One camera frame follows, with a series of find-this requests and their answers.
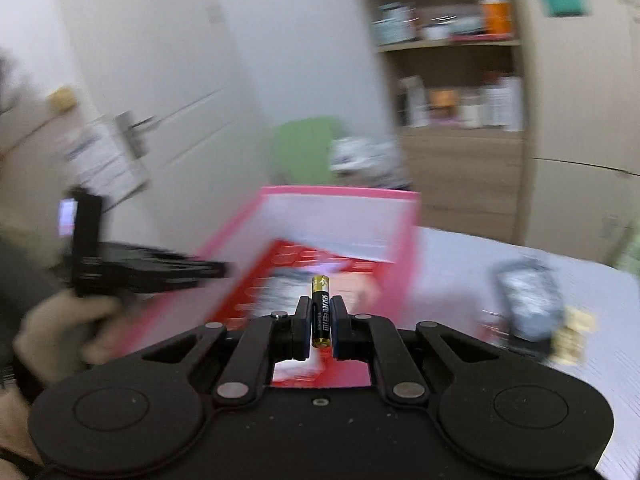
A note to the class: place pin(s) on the white patterned tablecloth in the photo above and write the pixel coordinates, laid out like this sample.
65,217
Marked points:
500,255

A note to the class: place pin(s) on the person's left hand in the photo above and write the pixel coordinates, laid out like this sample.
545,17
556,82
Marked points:
55,335

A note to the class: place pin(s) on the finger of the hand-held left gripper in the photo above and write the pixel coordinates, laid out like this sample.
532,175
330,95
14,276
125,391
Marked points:
160,267

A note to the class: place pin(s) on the green folding table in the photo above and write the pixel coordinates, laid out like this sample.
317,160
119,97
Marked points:
305,150

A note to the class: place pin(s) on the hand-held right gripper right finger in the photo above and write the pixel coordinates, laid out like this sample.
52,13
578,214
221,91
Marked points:
339,332

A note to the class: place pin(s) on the pink cardboard box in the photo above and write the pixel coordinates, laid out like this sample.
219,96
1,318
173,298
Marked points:
400,240

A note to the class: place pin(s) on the wooden wardrobe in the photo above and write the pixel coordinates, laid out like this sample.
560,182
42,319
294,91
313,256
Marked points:
575,110

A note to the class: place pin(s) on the white door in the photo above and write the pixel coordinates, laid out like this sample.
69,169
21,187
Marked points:
175,60

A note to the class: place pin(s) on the white tissue pack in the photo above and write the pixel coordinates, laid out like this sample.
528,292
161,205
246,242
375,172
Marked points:
362,155

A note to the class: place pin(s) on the white paper notice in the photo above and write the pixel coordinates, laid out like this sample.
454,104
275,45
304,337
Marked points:
100,160

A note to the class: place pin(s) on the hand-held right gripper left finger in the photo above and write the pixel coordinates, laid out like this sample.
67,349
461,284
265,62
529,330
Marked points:
302,330

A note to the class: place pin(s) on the wooden shelf unit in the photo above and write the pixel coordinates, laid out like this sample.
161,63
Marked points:
450,160

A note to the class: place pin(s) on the black and grey pocket router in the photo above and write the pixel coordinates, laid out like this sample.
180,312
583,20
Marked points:
530,300

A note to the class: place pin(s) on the beige hair claw clip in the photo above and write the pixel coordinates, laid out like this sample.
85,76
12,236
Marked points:
572,335

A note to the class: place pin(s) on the black and gold battery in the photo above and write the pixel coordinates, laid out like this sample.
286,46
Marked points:
321,310

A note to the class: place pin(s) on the orange cup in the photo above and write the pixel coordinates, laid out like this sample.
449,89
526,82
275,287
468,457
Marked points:
496,16

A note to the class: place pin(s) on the person's left forearm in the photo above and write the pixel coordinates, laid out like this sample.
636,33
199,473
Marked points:
15,425

